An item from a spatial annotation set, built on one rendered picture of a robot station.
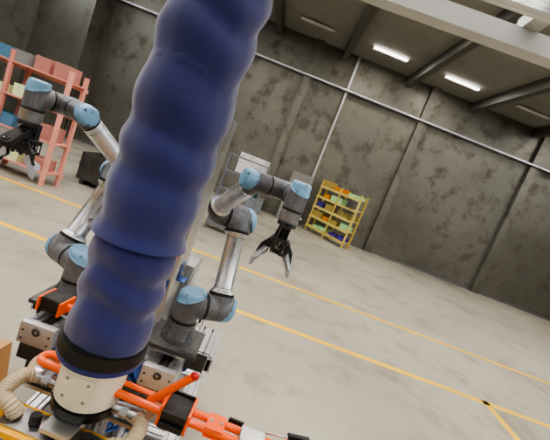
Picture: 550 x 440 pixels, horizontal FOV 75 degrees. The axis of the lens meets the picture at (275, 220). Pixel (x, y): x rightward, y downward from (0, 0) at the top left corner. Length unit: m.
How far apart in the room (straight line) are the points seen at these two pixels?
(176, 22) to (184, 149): 0.26
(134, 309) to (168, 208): 0.27
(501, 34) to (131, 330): 2.62
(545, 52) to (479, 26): 0.43
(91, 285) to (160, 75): 0.50
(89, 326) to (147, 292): 0.15
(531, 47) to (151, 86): 2.47
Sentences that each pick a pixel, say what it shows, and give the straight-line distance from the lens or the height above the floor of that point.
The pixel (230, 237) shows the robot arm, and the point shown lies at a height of 1.52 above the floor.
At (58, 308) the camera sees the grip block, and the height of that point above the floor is 1.19.
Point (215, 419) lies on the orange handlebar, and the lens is 1.14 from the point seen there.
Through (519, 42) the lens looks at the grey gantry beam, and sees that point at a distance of 2.90.
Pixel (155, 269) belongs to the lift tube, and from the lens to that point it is 0.93.
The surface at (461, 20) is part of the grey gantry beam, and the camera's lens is 2.81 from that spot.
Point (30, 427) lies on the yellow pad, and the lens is 1.20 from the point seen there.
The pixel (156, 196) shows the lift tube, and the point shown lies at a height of 1.74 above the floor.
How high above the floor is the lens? 1.90
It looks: 8 degrees down
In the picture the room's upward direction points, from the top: 21 degrees clockwise
